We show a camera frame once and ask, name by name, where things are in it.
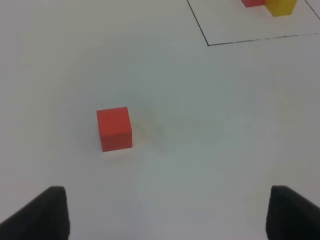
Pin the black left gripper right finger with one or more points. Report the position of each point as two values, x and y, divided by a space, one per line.
290 216

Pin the template yellow cube block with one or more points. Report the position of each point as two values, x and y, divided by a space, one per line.
278 8

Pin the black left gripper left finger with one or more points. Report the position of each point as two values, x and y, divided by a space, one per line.
46 217

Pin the template red cube block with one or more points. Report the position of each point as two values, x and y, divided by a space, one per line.
253 3

